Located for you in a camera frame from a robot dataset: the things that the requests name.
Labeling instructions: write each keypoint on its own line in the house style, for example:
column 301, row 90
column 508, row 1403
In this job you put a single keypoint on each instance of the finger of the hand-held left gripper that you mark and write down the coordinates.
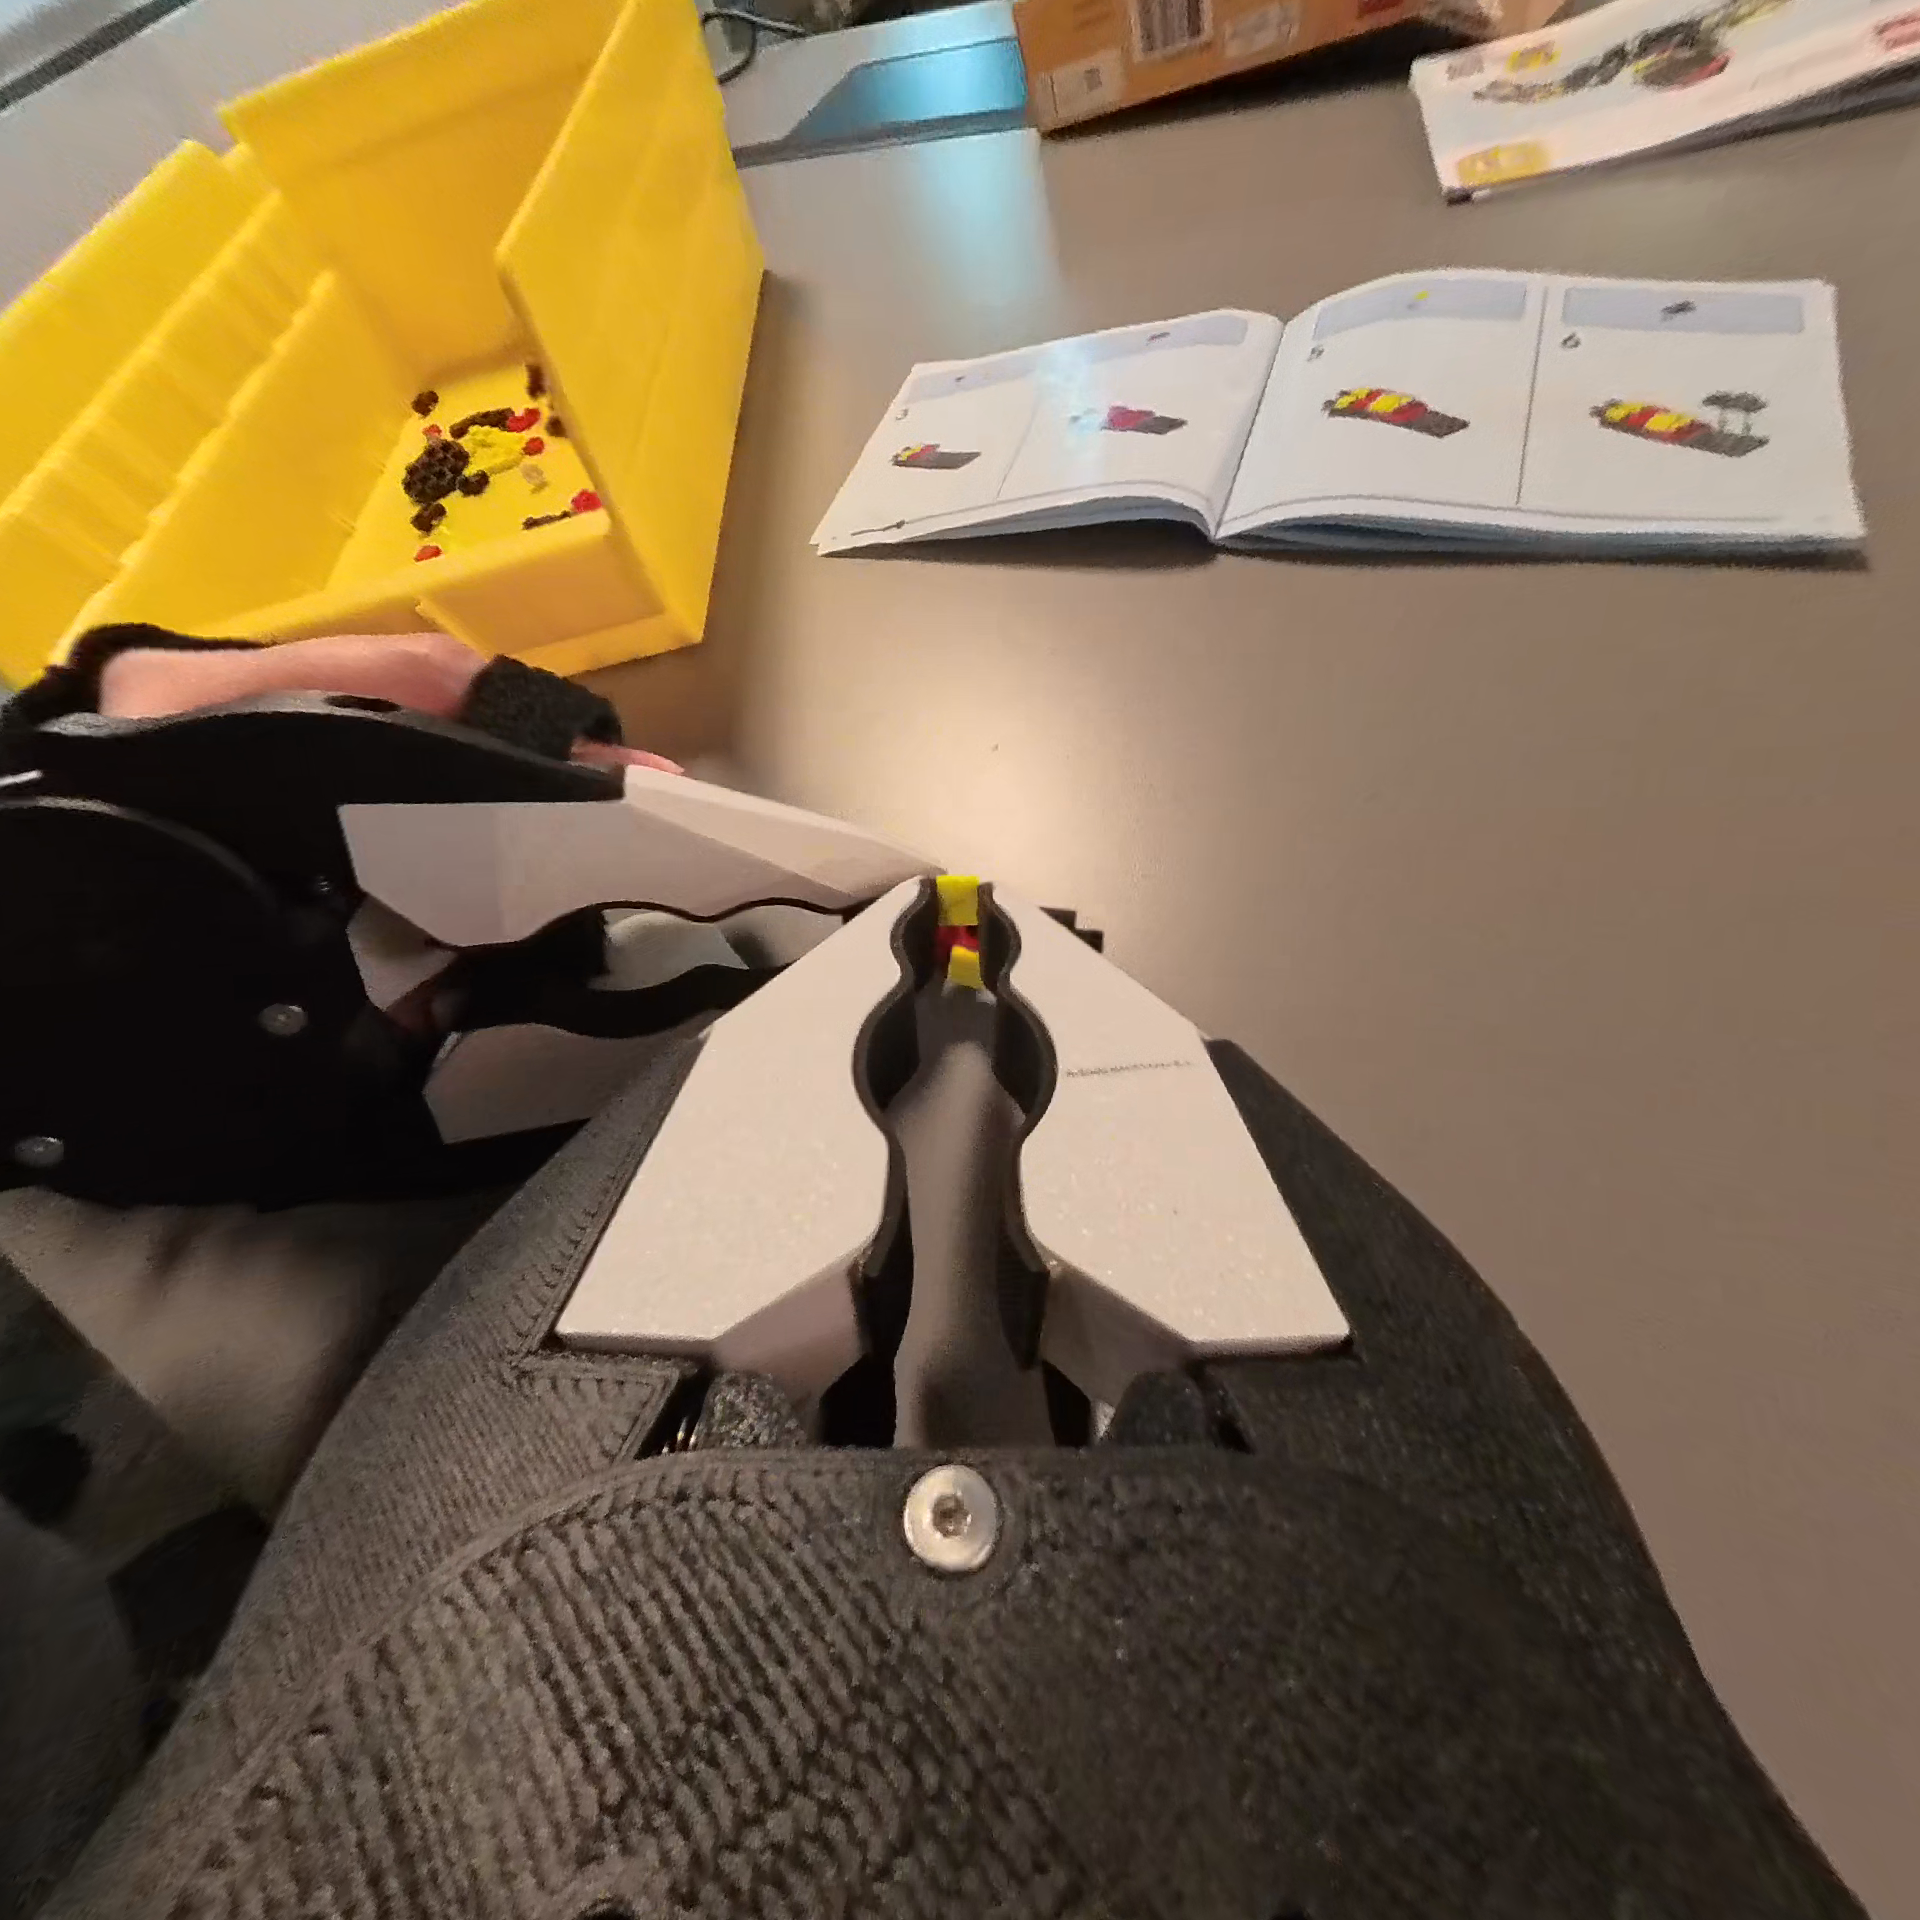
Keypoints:
column 629, row 855
column 556, row 1079

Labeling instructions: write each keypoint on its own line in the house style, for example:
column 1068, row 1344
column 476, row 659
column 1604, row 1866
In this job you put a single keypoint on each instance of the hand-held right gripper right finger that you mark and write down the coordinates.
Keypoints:
column 1184, row 1184

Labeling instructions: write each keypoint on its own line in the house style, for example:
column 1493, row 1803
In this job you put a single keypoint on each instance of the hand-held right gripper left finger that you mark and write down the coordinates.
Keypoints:
column 721, row 1184

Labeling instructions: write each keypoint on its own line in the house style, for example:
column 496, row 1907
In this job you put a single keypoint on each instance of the black red yellow lego assembly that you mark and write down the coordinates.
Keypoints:
column 956, row 900

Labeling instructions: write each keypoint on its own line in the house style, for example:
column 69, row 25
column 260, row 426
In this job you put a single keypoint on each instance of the pile of lego pieces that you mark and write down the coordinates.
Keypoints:
column 450, row 464

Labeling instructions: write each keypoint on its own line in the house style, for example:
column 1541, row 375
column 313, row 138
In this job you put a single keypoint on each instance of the yellow plastic bin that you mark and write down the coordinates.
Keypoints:
column 600, row 225

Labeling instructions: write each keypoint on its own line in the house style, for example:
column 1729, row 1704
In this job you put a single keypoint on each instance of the cardboard lego box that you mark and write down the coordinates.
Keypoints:
column 1201, row 59

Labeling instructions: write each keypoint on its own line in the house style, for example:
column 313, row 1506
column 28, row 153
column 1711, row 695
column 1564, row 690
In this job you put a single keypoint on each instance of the person's left hand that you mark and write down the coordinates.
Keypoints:
column 300, row 668

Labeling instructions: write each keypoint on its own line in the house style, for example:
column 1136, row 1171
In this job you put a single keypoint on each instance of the light blue instruction booklet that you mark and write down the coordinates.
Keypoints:
column 1349, row 435

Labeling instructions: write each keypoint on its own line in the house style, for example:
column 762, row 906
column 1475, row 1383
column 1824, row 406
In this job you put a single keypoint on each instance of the white picture-cover instruction booklet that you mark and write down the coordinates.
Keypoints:
column 1620, row 90

